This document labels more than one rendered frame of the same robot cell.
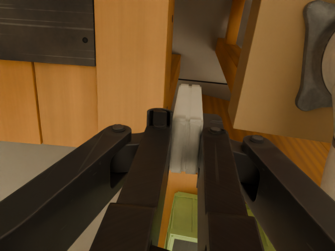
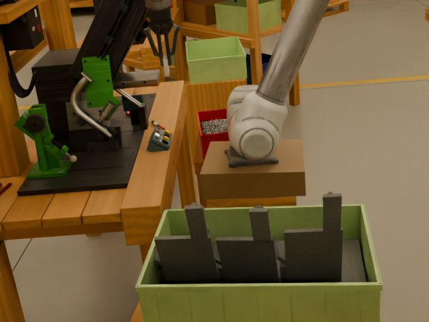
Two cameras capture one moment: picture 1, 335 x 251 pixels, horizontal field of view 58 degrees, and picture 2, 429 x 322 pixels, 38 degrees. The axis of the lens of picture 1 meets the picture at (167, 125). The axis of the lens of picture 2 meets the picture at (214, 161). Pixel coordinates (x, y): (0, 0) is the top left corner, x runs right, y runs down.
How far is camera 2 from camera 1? 2.25 m
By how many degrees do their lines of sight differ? 88
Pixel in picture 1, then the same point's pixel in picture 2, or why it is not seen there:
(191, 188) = not seen: hidden behind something
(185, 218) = (176, 226)
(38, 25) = (101, 177)
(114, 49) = (139, 177)
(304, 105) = (232, 162)
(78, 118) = (110, 204)
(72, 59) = (115, 183)
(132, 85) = (146, 185)
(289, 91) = (225, 165)
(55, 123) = (94, 207)
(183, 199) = not seen: hidden behind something
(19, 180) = not seen: outside the picture
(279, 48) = (217, 158)
